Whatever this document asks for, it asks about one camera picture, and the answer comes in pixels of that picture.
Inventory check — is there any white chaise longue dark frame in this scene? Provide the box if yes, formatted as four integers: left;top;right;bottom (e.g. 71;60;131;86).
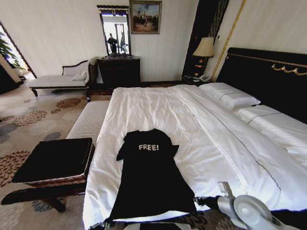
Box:
28;59;98;97

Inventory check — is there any white pillow with dark stripe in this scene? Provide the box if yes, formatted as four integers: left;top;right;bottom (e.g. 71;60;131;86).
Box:
234;104;307;159
199;82;261;111

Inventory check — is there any black FREE! print T-shirt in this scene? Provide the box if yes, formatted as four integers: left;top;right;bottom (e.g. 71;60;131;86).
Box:
109;128;198;221

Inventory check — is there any table lamp with cream shade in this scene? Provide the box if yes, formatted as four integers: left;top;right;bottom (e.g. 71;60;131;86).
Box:
192;37;214;77

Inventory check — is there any white upholstered bed bench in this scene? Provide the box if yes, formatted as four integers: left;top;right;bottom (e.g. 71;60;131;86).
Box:
66;100;111;147

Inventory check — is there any white bed duvet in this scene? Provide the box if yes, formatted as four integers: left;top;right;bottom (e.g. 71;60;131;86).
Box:
83;83;307;230

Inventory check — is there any black headboard with gold trim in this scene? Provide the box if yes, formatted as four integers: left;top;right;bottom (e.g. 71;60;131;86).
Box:
215;47;307;125

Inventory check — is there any dark nightstand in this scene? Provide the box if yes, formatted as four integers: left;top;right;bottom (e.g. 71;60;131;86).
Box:
181;74;216;86

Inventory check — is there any robot white front shell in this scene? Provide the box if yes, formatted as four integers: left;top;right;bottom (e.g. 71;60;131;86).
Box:
123;222;186;230

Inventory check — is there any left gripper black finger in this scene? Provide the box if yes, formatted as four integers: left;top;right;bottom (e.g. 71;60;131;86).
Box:
102;219;116;230

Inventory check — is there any person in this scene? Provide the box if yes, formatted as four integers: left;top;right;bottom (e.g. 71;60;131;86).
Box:
107;33;119;55

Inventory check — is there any white cushion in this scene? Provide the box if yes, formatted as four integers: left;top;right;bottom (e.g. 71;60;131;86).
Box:
71;69;88;81

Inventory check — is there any gold framed painting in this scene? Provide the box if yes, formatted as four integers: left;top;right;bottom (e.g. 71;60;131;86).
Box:
129;0;163;35

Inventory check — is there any dark framed dresser mirror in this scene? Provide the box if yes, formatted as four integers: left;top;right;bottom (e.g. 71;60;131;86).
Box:
96;4;133;57

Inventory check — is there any green leafy plant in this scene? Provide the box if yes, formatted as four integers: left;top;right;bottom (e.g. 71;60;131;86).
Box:
0;31;25;70

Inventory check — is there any dark wooden dresser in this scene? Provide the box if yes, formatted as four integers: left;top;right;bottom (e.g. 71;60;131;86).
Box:
96;56;141;90

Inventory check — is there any dark wooden folding stand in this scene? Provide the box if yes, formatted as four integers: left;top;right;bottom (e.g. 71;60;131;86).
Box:
0;143;95;213

